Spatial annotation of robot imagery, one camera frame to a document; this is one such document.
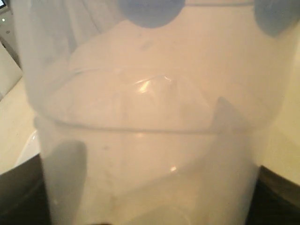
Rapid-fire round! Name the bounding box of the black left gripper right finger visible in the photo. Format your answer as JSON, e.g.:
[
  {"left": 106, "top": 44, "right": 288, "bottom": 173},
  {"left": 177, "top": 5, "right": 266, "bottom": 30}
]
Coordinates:
[{"left": 246, "top": 166, "right": 300, "bottom": 225}]

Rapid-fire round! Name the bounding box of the white rectangular plastic tray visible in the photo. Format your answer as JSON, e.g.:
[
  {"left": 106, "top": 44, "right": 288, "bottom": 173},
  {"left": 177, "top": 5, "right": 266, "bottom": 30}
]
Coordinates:
[{"left": 15, "top": 131, "right": 40, "bottom": 167}]

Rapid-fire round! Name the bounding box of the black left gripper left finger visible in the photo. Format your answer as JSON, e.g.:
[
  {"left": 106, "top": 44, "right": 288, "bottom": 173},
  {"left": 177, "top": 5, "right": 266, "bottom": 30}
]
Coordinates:
[{"left": 0, "top": 155, "right": 51, "bottom": 225}]

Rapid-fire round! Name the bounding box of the clear tall plastic container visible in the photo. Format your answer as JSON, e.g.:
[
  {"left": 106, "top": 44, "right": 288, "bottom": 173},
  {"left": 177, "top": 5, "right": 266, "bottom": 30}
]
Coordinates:
[{"left": 11, "top": 0, "right": 300, "bottom": 225}]

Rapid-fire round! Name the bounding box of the blue plastic lid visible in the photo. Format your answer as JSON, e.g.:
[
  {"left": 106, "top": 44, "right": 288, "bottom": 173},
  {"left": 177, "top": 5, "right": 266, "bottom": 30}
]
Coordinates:
[{"left": 117, "top": 0, "right": 300, "bottom": 37}]

